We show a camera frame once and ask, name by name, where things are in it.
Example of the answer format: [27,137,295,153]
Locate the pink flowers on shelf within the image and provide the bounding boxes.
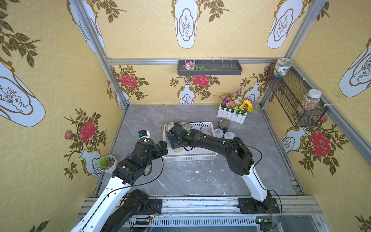
[183,61,206,71]

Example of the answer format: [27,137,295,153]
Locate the orange label white-lid can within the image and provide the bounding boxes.
[224,131,235,140]

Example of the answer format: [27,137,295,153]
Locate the plastic jar white lid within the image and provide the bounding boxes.
[300,89,322,111]

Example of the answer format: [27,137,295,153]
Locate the white perforated plastic basket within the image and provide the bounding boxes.
[162,122,218,162]

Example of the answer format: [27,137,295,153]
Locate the dark tomato tin can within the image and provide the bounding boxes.
[217,119,230,133]

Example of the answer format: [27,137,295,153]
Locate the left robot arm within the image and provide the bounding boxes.
[72,137,168,232]

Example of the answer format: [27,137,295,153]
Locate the yellow label white-lid can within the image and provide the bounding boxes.
[173,148,183,153]

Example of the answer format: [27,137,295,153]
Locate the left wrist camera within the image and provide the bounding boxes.
[138,130,150,138]

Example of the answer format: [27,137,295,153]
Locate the glass jar green label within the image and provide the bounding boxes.
[273,58,293,78]

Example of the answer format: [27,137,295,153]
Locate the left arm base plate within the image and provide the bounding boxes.
[145,198,162,215]

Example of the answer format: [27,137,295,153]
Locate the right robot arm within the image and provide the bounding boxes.
[170,123,272,208]

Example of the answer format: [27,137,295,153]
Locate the flower box white fence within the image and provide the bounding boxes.
[217,93,254,124]

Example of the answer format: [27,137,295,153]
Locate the pink label white-lid can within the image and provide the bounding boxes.
[202,130,212,136]

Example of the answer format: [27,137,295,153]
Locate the small potted green plant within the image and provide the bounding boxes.
[98,155,117,174]

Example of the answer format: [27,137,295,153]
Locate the green label white-lid can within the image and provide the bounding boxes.
[213,129,224,138]

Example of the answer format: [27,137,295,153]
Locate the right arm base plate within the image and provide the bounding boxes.
[237,198,280,214]

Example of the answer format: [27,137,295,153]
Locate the black wire wall basket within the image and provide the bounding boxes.
[266,63,327,128]

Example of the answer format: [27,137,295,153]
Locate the grey wall shelf tray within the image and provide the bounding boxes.
[177,59,243,76]

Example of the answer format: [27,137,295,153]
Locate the blue tin can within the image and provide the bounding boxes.
[165,122,174,132]
[180,122,192,131]

